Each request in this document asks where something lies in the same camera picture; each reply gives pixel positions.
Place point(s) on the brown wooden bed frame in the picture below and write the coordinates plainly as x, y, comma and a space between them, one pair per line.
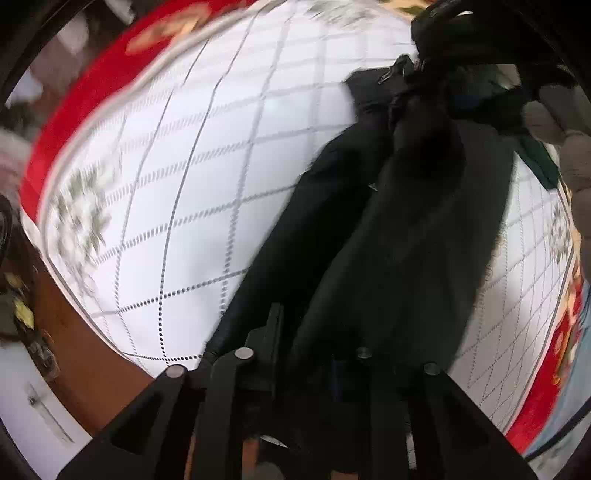
87, 360

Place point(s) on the white quilted blanket red border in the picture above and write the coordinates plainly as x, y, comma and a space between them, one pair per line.
184, 161

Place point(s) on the white cabinet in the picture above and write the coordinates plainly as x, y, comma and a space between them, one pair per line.
32, 410

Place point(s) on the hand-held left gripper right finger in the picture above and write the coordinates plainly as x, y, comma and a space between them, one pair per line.
383, 415

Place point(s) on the person's right hand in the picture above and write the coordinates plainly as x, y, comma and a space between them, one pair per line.
575, 157

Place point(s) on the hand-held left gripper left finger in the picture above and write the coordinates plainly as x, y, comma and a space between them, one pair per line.
222, 406

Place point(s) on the black jacket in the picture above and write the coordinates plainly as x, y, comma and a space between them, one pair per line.
397, 230

